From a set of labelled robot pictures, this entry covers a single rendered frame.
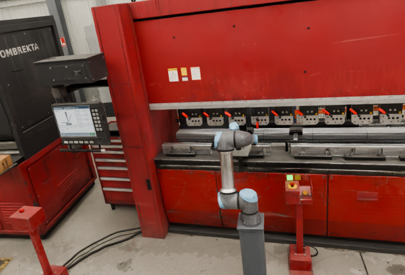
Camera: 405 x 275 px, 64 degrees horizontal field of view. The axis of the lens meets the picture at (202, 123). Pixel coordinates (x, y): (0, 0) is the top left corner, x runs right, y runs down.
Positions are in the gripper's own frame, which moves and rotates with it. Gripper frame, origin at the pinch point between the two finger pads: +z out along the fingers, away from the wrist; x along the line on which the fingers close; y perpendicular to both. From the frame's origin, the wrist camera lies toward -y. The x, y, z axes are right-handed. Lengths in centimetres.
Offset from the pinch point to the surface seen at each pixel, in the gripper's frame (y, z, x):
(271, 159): -7.4, 11.5, -26.2
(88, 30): 347, 167, 372
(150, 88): 43, -34, 80
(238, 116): 22.7, -13.8, 0.8
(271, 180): -22.4, 22.3, -25.6
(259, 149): 2.5, 11.7, -15.4
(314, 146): 3, 9, -62
